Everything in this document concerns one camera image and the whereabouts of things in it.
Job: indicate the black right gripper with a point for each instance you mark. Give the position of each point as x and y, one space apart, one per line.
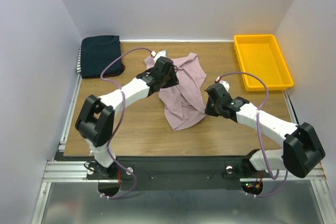
210 106

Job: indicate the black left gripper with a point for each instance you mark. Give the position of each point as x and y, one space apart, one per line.
174 80

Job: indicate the pink tank top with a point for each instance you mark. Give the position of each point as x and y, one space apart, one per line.
183 104

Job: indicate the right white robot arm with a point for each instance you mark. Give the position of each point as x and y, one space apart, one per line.
301 150

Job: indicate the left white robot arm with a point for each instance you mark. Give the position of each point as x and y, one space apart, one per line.
96 118

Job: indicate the folded dark red tank top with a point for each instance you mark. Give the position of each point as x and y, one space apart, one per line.
116 72

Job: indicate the folded navy tank top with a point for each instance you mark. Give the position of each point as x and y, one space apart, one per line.
97 53

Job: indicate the folded striped tank top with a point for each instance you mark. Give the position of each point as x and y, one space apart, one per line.
78 64

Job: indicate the yellow plastic bin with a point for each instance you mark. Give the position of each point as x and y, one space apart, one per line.
261 56

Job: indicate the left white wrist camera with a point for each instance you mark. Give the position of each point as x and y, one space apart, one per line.
156 55

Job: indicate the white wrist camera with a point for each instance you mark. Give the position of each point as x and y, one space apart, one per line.
223 83
156 55

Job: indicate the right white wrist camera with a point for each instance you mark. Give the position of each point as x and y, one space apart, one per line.
223 83

